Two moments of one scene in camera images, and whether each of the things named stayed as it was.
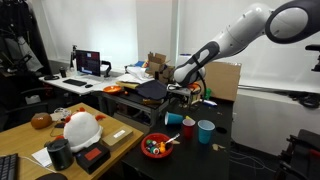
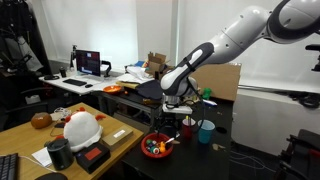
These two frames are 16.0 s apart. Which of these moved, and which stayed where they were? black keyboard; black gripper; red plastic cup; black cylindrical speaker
Moved: black gripper
Stayed: red plastic cup; black cylindrical speaker; black keyboard
